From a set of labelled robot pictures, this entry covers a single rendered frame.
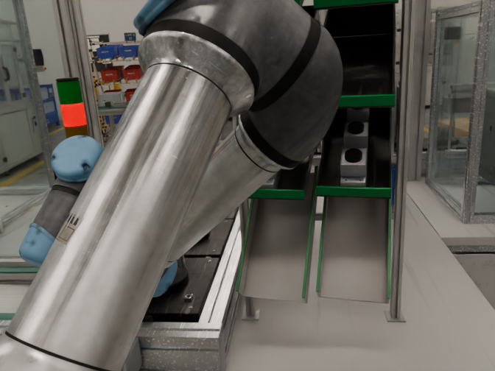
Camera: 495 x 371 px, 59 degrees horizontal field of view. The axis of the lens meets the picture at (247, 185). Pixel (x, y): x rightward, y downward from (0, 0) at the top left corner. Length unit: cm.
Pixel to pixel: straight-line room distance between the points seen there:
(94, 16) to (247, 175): 1145
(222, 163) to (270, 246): 40
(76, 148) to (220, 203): 24
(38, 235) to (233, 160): 29
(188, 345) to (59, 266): 55
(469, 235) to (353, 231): 68
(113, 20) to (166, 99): 1143
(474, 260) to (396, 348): 65
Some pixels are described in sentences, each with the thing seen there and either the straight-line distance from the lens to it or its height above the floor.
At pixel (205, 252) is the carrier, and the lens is 113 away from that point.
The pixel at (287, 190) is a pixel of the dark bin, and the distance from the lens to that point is 79.
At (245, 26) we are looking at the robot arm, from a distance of 40.
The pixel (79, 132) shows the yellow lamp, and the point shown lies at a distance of 107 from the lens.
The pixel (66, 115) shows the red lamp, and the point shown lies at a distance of 107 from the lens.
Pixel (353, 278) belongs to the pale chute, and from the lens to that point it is 89.
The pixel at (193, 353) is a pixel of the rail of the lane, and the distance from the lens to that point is 87.
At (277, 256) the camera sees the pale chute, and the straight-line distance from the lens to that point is 90.
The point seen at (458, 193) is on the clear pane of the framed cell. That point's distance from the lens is 170.
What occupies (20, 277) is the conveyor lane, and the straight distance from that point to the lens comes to 128.
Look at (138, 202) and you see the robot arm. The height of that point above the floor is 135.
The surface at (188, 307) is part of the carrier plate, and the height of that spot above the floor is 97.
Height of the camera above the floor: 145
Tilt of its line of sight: 17 degrees down
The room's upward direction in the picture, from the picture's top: 4 degrees counter-clockwise
